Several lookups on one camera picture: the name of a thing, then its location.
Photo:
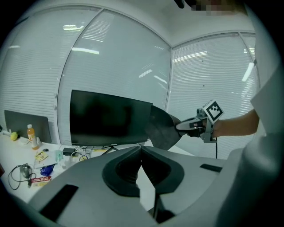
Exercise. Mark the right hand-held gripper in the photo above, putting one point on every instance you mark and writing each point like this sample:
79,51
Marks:
210,120

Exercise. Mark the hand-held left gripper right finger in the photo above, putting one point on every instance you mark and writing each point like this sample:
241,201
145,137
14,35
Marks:
190,173

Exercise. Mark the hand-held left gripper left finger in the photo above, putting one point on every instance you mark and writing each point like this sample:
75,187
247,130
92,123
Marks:
88,190

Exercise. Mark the dark streaked mouse pad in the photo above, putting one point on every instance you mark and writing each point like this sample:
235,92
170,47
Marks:
160,128

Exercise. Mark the person's right forearm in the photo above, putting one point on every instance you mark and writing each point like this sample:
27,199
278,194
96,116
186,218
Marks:
237,126

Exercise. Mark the yellow ruler strip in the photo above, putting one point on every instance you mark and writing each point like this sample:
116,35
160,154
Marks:
99,150

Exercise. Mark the black power adapter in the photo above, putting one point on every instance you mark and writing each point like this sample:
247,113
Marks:
68,151

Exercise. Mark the mint white charger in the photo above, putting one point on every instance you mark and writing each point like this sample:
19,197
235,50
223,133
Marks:
59,155

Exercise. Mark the blue snack packet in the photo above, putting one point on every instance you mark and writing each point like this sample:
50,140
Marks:
47,169

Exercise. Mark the red snack bar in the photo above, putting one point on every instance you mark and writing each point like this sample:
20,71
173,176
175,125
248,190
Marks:
41,179

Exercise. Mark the yellow snack bar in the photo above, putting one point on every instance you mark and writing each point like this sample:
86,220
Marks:
40,183

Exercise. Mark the yellow snack packet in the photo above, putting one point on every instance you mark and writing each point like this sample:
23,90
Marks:
41,155

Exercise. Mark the small white bottle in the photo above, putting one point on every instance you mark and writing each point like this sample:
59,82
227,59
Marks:
38,142

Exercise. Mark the person's white shirt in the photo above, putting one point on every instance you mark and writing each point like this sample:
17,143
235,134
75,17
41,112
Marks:
266,124

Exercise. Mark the black computer monitor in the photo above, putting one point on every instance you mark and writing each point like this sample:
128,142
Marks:
108,118

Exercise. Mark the orange juice bottle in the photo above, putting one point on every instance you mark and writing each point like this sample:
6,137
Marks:
32,138

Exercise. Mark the yellow lemon toy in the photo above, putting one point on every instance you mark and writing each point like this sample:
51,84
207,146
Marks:
14,136

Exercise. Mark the wide grey partition panel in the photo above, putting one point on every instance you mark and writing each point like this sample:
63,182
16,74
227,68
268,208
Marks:
24,124

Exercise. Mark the person's face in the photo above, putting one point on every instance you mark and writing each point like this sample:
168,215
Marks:
217,6

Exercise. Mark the black head-worn camera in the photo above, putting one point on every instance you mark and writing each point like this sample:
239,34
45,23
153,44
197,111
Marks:
182,2

